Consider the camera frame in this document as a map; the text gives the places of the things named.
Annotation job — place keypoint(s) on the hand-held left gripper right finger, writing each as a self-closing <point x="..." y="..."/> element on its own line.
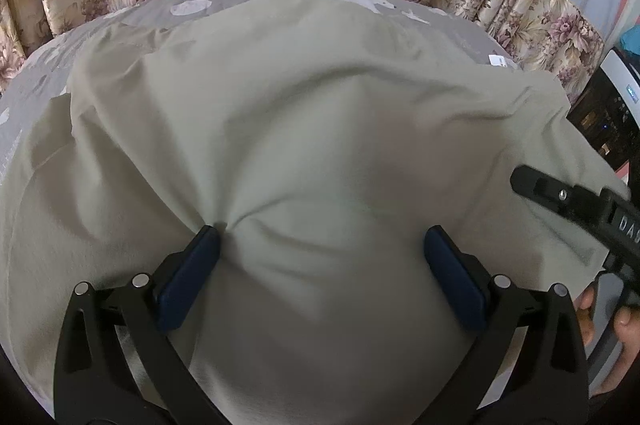
<point x="455" y="285"/>

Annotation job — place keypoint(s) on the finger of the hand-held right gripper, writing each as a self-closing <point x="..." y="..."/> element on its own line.
<point x="555" y="195"/>

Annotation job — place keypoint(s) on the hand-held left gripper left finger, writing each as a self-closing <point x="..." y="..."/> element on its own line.
<point x="187" y="280"/>

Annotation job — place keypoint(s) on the beige hooded jacket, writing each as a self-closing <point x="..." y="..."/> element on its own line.
<point x="310" y="145"/>

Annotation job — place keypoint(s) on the person's right hand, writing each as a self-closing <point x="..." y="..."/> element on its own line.
<point x="622" y="355"/>

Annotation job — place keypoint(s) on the blue cloth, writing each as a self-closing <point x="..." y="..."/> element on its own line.
<point x="631" y="40"/>

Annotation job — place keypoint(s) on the grey printed bed sheet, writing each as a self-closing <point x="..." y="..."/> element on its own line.
<point x="125" y="22"/>

